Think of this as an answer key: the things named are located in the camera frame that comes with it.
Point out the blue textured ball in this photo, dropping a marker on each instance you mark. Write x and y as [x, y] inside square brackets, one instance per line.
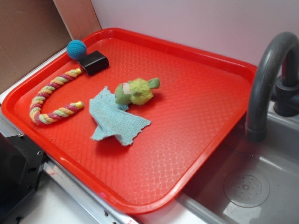
[76, 49]

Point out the grey plastic sink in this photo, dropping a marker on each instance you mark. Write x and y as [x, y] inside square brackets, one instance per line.
[276, 158]

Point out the sink drain strainer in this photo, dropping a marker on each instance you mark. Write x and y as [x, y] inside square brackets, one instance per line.
[246, 188]

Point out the black rectangular block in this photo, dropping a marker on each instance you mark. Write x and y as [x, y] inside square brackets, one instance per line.
[94, 63]

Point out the red plastic tray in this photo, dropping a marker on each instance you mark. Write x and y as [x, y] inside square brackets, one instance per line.
[201, 98]

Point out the green plush toy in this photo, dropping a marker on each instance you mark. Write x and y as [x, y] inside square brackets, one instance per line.
[137, 92]

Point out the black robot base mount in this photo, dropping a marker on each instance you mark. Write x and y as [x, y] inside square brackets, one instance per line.
[21, 164]

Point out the dark faucet handle knob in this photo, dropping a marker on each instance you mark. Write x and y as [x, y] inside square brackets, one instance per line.
[287, 86]

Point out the light blue cloth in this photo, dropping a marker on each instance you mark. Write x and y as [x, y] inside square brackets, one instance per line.
[114, 120]

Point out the grey curved faucet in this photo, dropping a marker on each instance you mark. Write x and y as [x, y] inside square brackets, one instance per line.
[263, 88]

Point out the brown cardboard panel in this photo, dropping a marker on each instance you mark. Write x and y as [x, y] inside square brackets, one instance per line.
[32, 31]

